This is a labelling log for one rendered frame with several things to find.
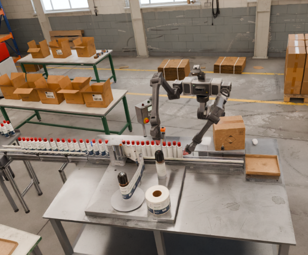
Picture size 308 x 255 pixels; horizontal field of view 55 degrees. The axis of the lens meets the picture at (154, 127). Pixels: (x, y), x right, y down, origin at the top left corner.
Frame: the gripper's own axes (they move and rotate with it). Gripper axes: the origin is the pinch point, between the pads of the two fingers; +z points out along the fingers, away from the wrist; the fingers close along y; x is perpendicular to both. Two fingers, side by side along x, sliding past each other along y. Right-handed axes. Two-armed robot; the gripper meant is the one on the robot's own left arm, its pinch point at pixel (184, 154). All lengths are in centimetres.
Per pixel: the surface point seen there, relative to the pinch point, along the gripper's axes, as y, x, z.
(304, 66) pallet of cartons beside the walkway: -289, 149, -79
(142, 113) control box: 0, -59, -15
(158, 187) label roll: 58, -16, 1
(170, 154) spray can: 3.5, -11.5, 6.5
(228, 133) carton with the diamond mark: -20.2, 26.3, -36.6
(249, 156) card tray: -12, 56, -33
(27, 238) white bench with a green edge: 105, -86, 86
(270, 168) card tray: 5, 70, -44
